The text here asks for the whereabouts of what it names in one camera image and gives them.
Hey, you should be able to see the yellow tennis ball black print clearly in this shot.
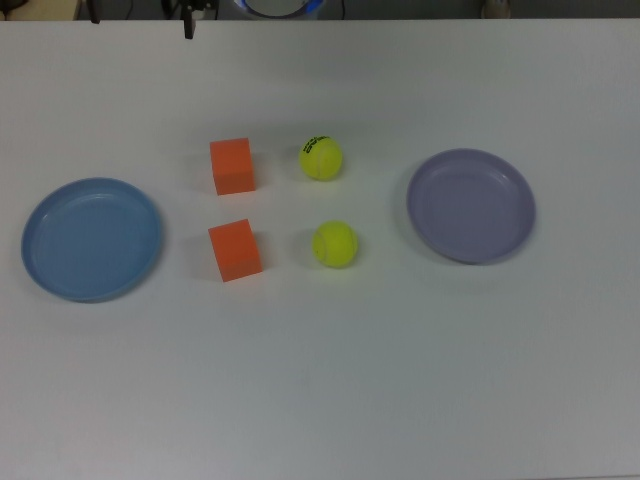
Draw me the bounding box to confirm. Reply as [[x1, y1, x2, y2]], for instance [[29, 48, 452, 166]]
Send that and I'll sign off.
[[298, 134, 344, 182]]

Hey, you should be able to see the purple plastic plate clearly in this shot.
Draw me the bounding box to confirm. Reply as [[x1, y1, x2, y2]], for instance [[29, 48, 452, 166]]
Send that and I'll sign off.
[[405, 147, 538, 265]]

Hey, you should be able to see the orange foam cube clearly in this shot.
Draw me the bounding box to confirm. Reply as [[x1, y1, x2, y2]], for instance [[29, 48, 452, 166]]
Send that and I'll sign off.
[[209, 137, 257, 197], [207, 218, 264, 284]]

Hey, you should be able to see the black table clamp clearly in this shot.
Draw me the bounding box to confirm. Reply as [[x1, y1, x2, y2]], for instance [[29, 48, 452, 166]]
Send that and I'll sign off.
[[179, 0, 221, 40]]

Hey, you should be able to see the blue plastic plate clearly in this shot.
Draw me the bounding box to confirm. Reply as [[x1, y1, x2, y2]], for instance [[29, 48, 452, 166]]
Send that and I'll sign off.
[[20, 177, 164, 304]]

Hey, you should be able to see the plain yellow tennis ball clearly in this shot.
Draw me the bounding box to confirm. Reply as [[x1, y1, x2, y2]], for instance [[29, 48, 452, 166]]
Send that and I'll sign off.
[[312, 220, 359, 270]]

